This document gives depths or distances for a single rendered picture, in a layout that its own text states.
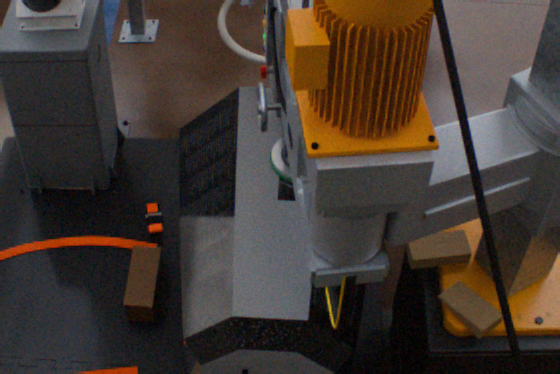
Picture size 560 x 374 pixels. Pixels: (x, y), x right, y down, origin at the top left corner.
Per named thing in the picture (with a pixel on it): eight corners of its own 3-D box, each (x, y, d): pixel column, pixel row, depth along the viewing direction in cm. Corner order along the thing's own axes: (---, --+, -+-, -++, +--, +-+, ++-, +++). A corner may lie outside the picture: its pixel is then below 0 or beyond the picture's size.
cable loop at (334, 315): (346, 344, 242) (357, 280, 218) (334, 345, 241) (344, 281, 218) (334, 278, 257) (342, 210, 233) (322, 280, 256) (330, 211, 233)
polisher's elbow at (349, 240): (363, 199, 231) (370, 148, 217) (394, 253, 220) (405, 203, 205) (296, 219, 226) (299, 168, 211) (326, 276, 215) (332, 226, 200)
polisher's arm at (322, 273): (382, 305, 231) (408, 184, 195) (297, 314, 229) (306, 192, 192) (338, 113, 279) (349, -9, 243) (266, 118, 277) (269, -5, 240)
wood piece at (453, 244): (461, 238, 282) (464, 229, 278) (468, 262, 276) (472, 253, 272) (404, 244, 280) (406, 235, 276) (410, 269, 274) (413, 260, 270)
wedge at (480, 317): (500, 322, 261) (504, 314, 257) (478, 339, 256) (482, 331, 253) (459, 281, 271) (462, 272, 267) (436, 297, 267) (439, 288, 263)
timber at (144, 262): (136, 262, 367) (133, 245, 357) (163, 264, 366) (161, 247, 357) (126, 320, 347) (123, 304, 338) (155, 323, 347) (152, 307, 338)
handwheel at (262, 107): (293, 141, 262) (294, 104, 250) (259, 143, 261) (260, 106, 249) (286, 106, 271) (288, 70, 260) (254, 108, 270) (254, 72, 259)
